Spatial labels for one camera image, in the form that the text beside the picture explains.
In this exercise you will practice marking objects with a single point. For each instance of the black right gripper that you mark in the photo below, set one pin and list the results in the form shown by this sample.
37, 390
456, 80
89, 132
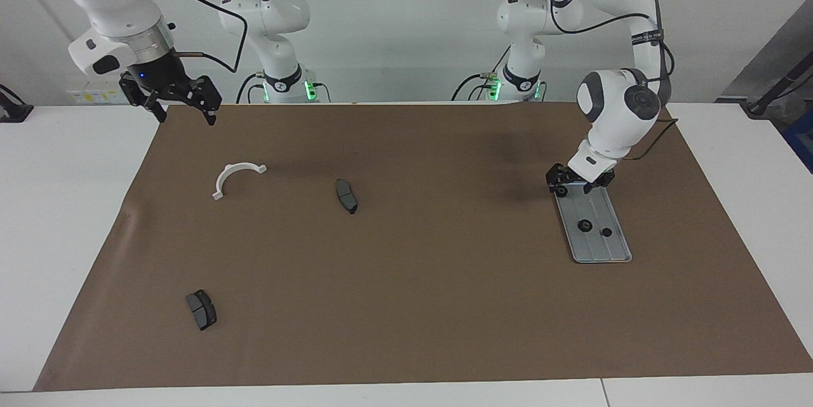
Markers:
162, 80

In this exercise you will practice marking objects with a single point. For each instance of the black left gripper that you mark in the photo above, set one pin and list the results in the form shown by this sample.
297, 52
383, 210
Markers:
600, 183

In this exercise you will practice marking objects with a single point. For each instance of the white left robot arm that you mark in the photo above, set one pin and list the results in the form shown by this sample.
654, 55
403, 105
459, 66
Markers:
610, 108

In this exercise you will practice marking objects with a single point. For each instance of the silver metal tray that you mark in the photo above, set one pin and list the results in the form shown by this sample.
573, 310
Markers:
610, 248

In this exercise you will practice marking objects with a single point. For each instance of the black clamp stand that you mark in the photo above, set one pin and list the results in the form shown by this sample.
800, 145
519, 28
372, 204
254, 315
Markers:
14, 110

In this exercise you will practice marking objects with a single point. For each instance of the brown table mat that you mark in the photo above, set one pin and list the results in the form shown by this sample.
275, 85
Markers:
444, 305

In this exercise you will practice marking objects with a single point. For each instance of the single dark brake pad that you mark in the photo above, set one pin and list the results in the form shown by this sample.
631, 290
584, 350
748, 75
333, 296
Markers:
347, 196

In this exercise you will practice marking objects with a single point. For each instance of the stacked dark brake pads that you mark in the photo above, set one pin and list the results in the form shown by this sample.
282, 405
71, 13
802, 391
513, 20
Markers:
201, 309

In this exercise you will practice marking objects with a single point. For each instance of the black slanted pole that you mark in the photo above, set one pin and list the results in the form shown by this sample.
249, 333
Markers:
778, 88

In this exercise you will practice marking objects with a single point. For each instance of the blue crate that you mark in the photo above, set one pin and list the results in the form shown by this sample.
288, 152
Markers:
801, 140

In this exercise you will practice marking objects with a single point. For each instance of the dark grey partition panel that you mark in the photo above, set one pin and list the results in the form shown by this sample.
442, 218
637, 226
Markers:
781, 45

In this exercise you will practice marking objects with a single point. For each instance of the white wall box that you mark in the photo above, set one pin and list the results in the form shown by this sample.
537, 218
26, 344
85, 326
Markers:
95, 91

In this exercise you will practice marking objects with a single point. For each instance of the white curved plastic bracket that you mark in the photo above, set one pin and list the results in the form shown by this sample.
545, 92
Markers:
221, 180

